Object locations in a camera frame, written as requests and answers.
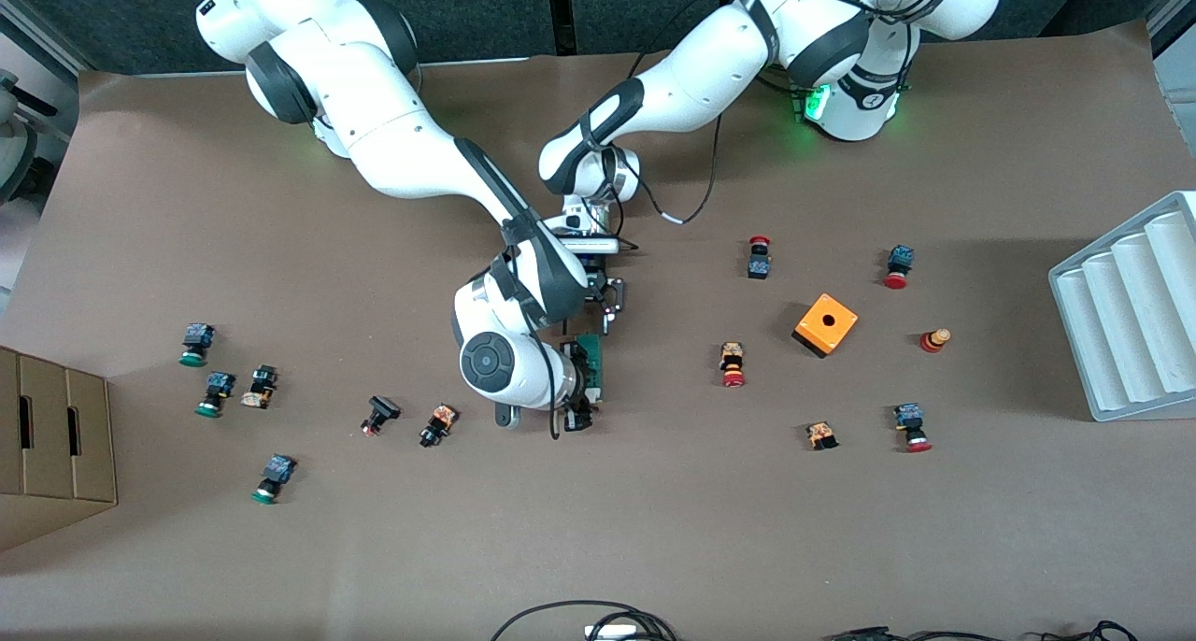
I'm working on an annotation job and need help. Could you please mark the green load switch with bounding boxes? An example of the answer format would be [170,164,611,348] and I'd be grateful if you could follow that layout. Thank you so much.
[581,333,607,405]

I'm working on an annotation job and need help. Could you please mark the black flat-head button red terminals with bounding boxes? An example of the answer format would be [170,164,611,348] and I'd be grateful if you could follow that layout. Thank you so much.
[361,395,402,437]

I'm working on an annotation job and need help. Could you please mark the green mushroom push button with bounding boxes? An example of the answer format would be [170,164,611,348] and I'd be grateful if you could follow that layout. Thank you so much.
[194,371,236,419]
[250,454,297,506]
[178,323,217,368]

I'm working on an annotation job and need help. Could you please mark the white ridged tray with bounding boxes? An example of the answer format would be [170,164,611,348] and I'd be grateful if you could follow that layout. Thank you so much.
[1047,191,1196,423]

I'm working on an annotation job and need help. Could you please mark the brown cardboard box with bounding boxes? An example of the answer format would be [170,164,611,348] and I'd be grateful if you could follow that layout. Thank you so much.
[0,345,119,553]

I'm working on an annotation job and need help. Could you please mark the grey black stand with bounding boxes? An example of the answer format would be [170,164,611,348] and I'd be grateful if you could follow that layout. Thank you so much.
[0,66,59,207]

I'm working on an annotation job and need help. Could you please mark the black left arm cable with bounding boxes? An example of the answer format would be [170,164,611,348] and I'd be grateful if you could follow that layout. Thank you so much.
[607,108,726,227]

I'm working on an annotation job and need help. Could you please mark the black switch orange contact block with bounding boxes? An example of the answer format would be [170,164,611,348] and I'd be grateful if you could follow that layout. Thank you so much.
[419,404,459,449]

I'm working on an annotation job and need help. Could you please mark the orange button enclosure box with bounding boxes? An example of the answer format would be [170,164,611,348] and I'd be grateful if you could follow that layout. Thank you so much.
[791,292,860,360]

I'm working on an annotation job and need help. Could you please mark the black cable bundle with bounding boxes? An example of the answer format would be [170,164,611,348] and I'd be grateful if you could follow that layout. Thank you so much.
[491,600,678,641]

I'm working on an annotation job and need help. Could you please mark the black switch clear contact block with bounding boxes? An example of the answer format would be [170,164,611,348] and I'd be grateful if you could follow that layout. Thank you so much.
[240,364,278,409]

